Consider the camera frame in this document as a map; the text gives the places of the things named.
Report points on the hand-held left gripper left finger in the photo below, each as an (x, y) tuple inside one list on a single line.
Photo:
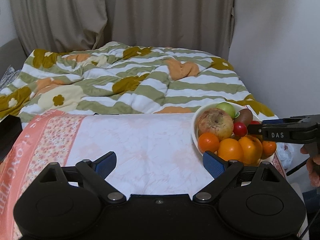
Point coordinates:
[(107, 163)]

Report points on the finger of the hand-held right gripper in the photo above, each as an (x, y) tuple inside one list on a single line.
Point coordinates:
[(280, 120), (255, 129)]

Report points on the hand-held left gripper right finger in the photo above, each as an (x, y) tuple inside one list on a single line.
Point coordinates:
[(212, 165)]

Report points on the red cherry tomato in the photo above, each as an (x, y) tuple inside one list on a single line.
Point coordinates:
[(255, 123), (239, 129)]

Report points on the brown kiwi with sticker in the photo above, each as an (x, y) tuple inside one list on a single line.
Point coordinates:
[(245, 116)]

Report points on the large orange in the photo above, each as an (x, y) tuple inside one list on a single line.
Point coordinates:
[(250, 148), (230, 150)]

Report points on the small tangerine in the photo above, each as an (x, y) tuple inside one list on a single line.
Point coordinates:
[(208, 142), (268, 147)]

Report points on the white oval bowl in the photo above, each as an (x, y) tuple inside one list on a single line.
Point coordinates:
[(194, 130)]

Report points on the large russet brown apple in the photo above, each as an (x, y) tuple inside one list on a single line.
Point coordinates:
[(212, 125)]

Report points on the person's right hand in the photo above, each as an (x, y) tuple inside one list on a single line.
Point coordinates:
[(313, 170)]

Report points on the white plastic bag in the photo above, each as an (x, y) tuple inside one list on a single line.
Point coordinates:
[(285, 153)]

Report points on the pink floral bed sheet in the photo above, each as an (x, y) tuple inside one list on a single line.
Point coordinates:
[(140, 150)]

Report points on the floral striped blanket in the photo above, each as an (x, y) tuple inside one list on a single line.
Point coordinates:
[(125, 85)]

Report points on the grey patterned cloth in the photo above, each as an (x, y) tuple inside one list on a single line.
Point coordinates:
[(7, 76)]

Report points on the beige bed headboard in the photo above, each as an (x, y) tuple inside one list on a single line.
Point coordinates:
[(11, 52)]

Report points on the beige curtain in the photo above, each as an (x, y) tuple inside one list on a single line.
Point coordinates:
[(150, 12)]

